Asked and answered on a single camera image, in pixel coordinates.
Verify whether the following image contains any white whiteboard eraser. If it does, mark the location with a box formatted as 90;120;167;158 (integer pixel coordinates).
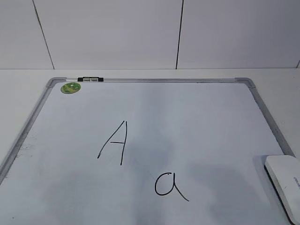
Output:
265;155;300;225

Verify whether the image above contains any round green sticker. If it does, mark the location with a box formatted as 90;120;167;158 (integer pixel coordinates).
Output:
60;82;81;94

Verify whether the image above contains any white whiteboard with aluminium frame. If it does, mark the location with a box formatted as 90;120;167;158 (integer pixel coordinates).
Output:
0;78;295;225

